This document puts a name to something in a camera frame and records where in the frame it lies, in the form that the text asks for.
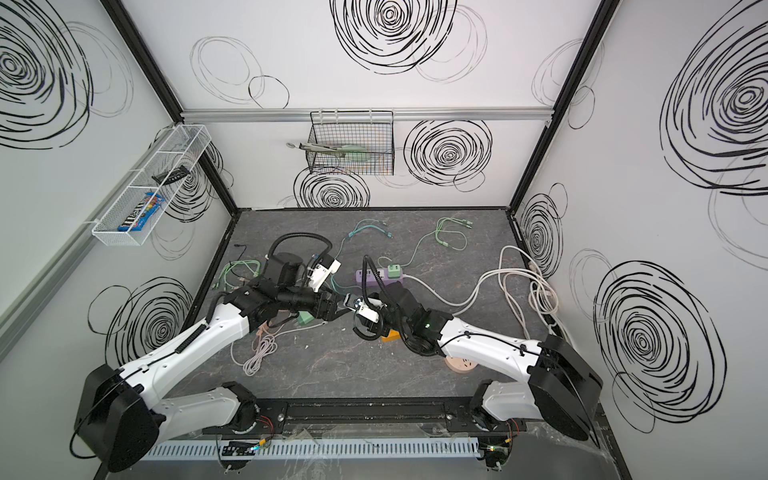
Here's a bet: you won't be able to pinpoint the round pink power socket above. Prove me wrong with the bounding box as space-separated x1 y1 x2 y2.
445 357 477 374

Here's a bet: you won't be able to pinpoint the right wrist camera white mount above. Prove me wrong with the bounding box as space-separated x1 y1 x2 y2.
353 299 380 324

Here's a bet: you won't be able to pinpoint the orange power strip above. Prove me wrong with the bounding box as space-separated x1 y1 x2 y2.
381 329 401 342

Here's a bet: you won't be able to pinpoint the left black corrugated conduit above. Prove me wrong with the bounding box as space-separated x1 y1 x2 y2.
266 231 336 268

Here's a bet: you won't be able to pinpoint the white thin charging cable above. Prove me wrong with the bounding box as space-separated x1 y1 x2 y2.
230 323 325 378

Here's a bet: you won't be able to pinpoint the white coiled power cable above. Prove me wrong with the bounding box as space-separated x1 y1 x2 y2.
467 244 562 340

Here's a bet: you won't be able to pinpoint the white wire wall shelf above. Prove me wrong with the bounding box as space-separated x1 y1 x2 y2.
91 124 212 247

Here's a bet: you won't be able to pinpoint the light green charger adapter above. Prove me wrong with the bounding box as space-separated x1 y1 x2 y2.
387 264 402 279

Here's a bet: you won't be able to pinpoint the black wire wall basket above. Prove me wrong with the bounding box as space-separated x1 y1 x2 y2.
300 109 395 176

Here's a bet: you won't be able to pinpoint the white power strip cable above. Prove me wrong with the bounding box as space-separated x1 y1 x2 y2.
401 272 481 316

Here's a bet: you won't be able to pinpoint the green tongs in basket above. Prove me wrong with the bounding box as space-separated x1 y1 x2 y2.
286 142 373 168

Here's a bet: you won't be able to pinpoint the black corrugated cable conduit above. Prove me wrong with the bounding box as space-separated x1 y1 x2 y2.
361 254 388 301

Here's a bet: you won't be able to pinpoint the green thin cable bundle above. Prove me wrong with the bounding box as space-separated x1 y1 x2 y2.
214 259 262 295

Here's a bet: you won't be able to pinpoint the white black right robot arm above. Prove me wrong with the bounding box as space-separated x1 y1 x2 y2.
345 283 603 441

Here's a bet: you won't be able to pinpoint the teal multi-head charging cable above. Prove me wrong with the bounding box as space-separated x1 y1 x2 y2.
335 218 392 259

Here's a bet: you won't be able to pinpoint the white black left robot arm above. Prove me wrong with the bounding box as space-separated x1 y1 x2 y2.
74 252 349 473

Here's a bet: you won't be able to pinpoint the purple power strip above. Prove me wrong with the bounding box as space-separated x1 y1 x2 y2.
355 267 404 286

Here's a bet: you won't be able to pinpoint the blue candy packet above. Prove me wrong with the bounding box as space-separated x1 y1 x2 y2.
117 192 165 232

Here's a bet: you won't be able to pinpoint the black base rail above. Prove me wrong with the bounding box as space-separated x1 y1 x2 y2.
203 397 528 439

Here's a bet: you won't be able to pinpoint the white slotted cable duct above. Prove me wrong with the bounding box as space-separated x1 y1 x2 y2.
143 437 480 461

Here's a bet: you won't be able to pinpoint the light green multi-head charging cable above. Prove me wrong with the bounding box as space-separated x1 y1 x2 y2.
395 217 474 270

